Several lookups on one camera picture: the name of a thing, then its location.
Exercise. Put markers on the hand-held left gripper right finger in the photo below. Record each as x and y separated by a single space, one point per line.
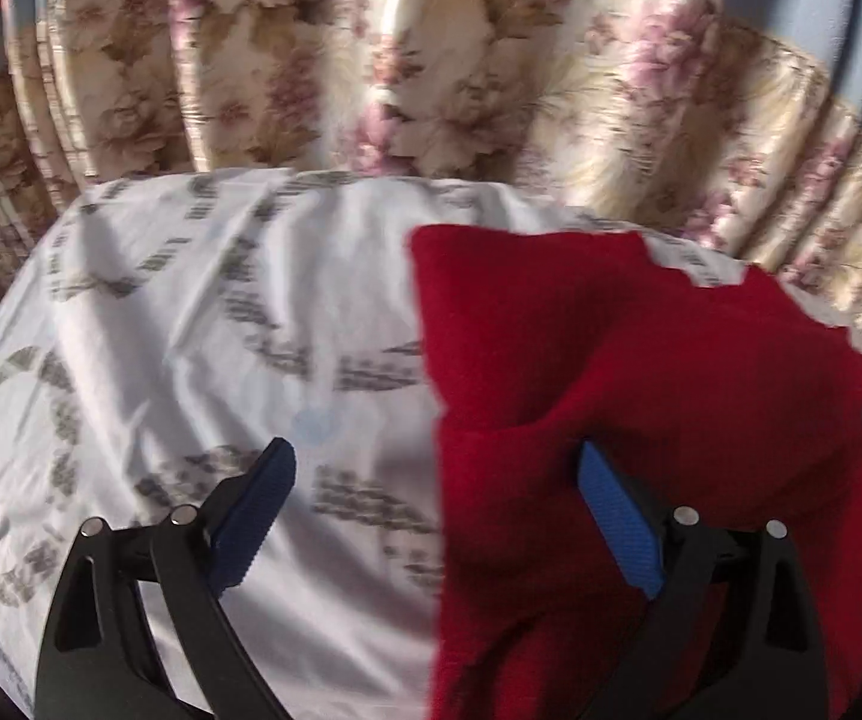
618 517

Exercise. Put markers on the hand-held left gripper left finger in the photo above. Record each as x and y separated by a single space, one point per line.
254 517

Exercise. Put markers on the red knitted sweater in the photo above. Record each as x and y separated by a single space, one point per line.
626 352

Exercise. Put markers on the patterned bedsheet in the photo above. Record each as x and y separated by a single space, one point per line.
176 352

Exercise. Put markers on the wide blue floral curtain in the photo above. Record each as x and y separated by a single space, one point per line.
476 90

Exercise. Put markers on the narrow blue floral curtain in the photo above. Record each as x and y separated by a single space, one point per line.
101 90

